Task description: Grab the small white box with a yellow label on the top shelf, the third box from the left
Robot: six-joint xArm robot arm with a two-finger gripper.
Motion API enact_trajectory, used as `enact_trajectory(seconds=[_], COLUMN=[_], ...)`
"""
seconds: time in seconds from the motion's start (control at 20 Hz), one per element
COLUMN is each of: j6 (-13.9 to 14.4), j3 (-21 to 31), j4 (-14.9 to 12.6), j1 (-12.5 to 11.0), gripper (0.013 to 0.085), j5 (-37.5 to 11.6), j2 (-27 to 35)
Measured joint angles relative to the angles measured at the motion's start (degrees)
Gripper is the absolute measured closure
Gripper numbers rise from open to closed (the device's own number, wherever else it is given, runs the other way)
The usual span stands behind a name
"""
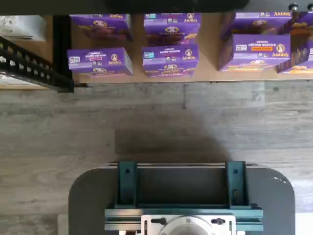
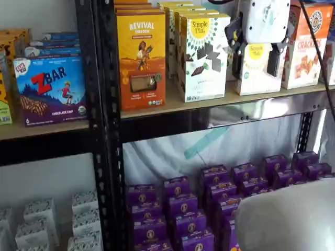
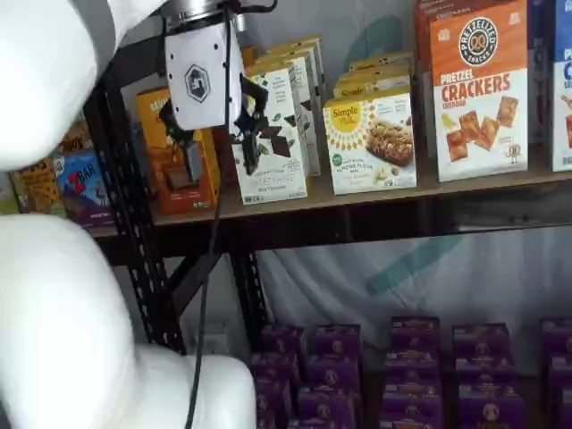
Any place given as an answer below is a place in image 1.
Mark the white slotted mounting plate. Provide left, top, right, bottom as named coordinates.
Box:
left=141, top=213, right=237, bottom=235

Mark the purple Annie's bunny grahams box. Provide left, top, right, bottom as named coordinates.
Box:
left=69, top=13, right=134, bottom=43
left=142, top=44, right=200, bottom=78
left=67, top=47, right=134, bottom=77
left=143, top=12, right=202, bottom=47

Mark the white patterned carton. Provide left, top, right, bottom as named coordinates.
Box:
left=0, top=15, right=47, bottom=43

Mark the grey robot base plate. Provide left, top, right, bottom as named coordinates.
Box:
left=68, top=161, right=295, bottom=235

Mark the purple Annie's hidden veggies box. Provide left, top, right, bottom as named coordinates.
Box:
left=218, top=34, right=292, bottom=72
left=221, top=11, right=293, bottom=40

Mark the teal aluminium rail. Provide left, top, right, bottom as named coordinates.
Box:
left=105, top=207, right=264, bottom=232

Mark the black metal shelf rack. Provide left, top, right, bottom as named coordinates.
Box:
left=0, top=0, right=313, bottom=94
left=0, top=36, right=75, bottom=94

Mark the teal metal bracket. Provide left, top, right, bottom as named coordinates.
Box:
left=117, top=161, right=138, bottom=209
left=225, top=161, right=250, bottom=209

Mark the tan particle board shelf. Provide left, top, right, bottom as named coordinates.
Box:
left=46, top=14, right=313, bottom=83

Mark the purple Annie's snack box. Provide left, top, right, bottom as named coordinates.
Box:
left=277, top=40, right=313, bottom=74
left=290, top=11, right=313, bottom=35

